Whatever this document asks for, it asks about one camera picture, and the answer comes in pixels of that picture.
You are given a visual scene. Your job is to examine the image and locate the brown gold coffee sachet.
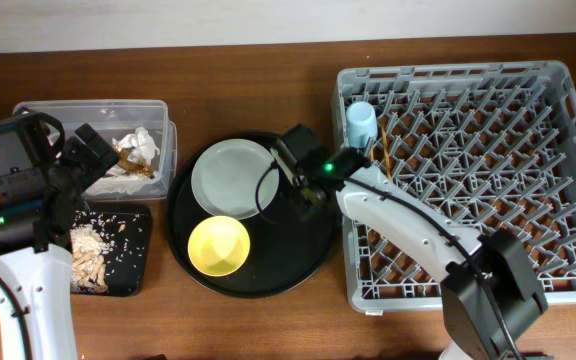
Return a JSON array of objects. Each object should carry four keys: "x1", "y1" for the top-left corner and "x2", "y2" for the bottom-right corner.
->
[{"x1": 113, "y1": 146, "x2": 155, "y2": 179}]

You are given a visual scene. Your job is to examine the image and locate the white paper napkin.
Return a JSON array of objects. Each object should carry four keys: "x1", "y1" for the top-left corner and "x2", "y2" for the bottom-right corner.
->
[{"x1": 86, "y1": 127, "x2": 161, "y2": 196}]

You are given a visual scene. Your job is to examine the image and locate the light blue plastic cup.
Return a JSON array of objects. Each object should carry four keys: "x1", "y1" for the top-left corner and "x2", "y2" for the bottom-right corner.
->
[{"x1": 346, "y1": 101, "x2": 377, "y2": 148}]

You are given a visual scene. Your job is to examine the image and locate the light grey round plate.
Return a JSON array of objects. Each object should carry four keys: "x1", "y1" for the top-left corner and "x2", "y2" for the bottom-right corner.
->
[{"x1": 191, "y1": 139, "x2": 274, "y2": 220}]

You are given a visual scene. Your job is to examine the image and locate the yellow plastic bowl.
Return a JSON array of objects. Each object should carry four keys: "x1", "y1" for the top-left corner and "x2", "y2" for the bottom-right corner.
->
[{"x1": 187, "y1": 216, "x2": 251, "y2": 277}]

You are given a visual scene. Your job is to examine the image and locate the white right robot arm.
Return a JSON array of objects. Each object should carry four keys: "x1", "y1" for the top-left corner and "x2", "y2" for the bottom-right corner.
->
[{"x1": 271, "y1": 147, "x2": 548, "y2": 359}]

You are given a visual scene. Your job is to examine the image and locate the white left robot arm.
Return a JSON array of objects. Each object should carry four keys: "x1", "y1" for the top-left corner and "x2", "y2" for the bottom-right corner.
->
[{"x1": 0, "y1": 114, "x2": 119, "y2": 359}]

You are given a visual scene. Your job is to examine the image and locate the clear plastic waste bin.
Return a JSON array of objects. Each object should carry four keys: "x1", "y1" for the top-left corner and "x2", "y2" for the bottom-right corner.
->
[{"x1": 14, "y1": 99, "x2": 177, "y2": 202}]

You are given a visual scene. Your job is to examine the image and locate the grey plastic dishwasher rack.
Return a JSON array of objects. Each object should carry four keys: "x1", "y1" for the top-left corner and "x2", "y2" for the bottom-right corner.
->
[{"x1": 331, "y1": 60, "x2": 576, "y2": 305}]

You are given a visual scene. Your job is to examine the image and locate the round black serving tray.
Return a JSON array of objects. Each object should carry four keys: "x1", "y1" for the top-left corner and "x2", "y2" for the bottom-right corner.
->
[{"x1": 165, "y1": 148, "x2": 340, "y2": 298}]

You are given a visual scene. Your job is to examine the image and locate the black rectangular food tray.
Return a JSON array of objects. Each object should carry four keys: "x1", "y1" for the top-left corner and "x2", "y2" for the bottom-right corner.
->
[{"x1": 67, "y1": 201, "x2": 153, "y2": 298}]

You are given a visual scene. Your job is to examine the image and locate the rice and nut scraps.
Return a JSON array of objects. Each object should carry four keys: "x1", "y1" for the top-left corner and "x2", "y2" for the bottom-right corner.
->
[{"x1": 70, "y1": 212, "x2": 144, "y2": 294}]

